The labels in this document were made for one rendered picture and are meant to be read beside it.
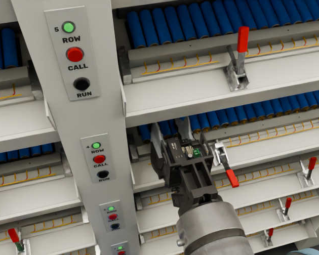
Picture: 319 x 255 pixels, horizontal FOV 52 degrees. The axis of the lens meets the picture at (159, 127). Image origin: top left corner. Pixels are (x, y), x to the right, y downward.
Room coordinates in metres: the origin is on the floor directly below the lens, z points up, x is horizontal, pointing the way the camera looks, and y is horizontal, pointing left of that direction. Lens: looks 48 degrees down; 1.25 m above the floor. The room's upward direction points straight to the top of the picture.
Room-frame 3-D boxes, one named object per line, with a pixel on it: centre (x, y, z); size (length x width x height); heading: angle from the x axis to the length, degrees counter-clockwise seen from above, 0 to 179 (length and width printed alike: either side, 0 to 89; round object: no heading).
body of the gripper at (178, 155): (0.28, -0.05, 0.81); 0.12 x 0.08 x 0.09; 15
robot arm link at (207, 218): (0.20, -0.07, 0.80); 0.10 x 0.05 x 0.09; 105
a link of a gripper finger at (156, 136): (0.38, 0.00, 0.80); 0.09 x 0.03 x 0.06; 23
